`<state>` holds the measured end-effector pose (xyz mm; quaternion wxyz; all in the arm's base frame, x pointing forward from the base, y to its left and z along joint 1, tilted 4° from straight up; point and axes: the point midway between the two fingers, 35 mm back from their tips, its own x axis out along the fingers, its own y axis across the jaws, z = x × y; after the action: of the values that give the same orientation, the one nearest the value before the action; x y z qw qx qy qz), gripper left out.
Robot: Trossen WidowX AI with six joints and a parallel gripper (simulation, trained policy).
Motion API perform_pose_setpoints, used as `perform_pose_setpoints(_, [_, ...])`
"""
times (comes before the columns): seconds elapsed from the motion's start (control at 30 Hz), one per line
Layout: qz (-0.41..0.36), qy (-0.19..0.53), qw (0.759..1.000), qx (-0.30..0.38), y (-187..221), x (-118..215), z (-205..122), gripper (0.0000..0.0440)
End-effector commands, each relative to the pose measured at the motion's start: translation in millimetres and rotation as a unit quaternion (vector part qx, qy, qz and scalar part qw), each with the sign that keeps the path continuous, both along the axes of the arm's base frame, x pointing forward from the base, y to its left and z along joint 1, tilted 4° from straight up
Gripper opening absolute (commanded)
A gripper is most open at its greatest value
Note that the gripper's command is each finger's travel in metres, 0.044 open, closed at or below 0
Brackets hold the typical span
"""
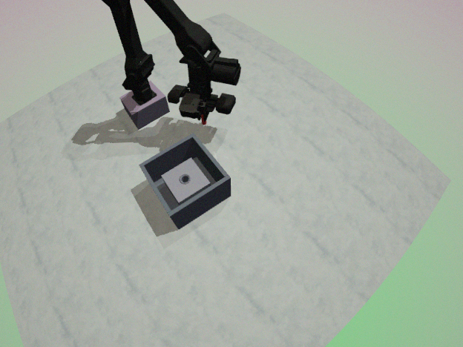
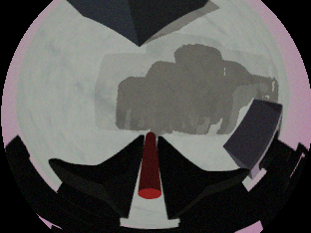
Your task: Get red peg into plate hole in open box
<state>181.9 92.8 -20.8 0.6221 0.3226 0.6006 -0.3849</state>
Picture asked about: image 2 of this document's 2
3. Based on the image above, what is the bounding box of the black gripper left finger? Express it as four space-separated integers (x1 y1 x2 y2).
49 135 145 219

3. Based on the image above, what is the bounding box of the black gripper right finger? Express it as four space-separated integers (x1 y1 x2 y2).
156 136 250 220

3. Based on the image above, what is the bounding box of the dark red peg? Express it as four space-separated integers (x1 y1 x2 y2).
139 131 162 200

